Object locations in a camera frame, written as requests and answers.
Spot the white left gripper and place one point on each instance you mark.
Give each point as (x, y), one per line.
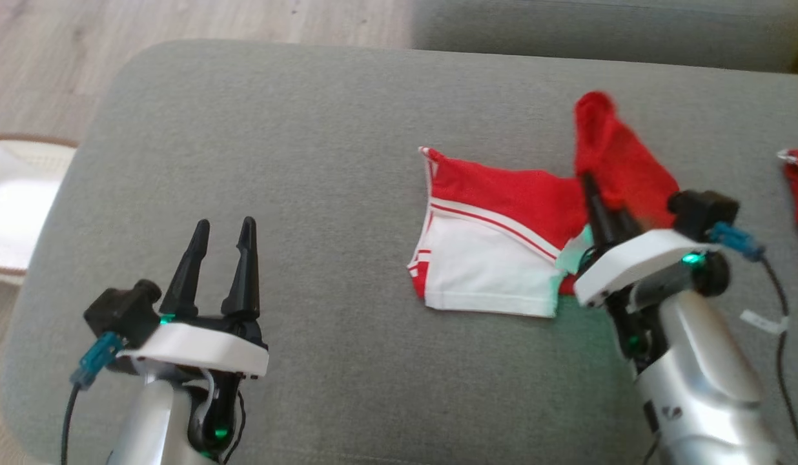
(199, 345)

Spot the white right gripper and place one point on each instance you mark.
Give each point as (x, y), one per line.
(631, 265)

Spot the red white basketball jersey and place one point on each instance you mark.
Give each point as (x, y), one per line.
(496, 258)

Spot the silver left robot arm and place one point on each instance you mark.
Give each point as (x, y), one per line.
(166, 420)

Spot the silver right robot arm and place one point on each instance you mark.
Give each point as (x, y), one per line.
(702, 374)

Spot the grey sofa seat cushion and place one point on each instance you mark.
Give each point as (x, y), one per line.
(599, 29)
(341, 194)

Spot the white laundry basket brown rim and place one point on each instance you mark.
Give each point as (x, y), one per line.
(18, 206)

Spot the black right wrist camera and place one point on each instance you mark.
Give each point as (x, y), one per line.
(702, 210)

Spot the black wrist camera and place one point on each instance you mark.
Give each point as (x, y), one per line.
(121, 310)
(702, 210)

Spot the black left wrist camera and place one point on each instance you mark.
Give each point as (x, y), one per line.
(121, 310)

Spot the blue right camera connector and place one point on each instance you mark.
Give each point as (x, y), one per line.
(735, 240)

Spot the blue camera connector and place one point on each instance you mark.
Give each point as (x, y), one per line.
(95, 358)
(735, 240)

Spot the blue left camera connector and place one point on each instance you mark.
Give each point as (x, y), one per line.
(95, 358)

